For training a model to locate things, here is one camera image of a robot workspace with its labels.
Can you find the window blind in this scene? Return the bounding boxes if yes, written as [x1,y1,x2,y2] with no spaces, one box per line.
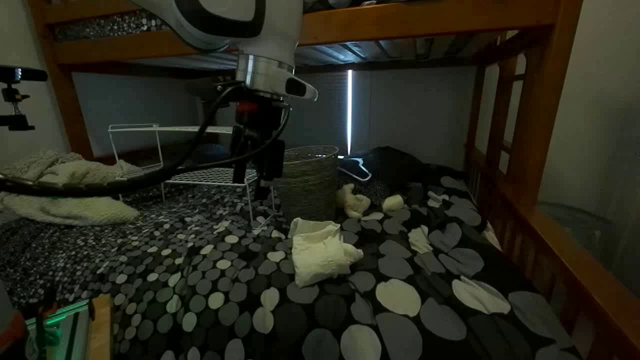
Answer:
[280,66,477,157]

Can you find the cream knitted blanket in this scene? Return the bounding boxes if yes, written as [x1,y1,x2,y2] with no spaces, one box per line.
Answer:
[0,151,144,226]

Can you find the wooden bunk bed frame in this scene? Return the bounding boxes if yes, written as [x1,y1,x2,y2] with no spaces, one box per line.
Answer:
[27,0,640,360]

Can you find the crumpled cream sock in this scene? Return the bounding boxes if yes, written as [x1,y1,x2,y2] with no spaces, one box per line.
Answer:
[337,183,372,220]

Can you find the white clothes hanger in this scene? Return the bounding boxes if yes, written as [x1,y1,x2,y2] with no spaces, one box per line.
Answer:
[337,157,373,182]

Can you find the black garment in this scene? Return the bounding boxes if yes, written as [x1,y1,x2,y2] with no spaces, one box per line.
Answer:
[350,145,469,191]

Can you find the white wire rack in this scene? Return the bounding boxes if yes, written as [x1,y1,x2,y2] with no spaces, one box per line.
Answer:
[108,123,279,231]

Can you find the black dotted bedspread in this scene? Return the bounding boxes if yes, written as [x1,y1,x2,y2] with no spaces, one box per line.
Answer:
[0,167,585,360]

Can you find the white towel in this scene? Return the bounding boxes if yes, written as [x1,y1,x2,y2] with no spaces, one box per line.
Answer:
[288,218,365,289]

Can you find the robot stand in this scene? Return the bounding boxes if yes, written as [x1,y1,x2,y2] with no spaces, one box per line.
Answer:
[0,282,114,360]

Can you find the dotted bunk mattress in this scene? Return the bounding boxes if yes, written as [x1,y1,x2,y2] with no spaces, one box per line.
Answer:
[54,9,172,42]

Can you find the silver mesh bucket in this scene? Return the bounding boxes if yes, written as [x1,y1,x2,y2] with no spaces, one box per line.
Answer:
[273,145,341,224]

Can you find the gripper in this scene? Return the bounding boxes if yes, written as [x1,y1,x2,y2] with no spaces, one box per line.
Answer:
[231,98,287,202]

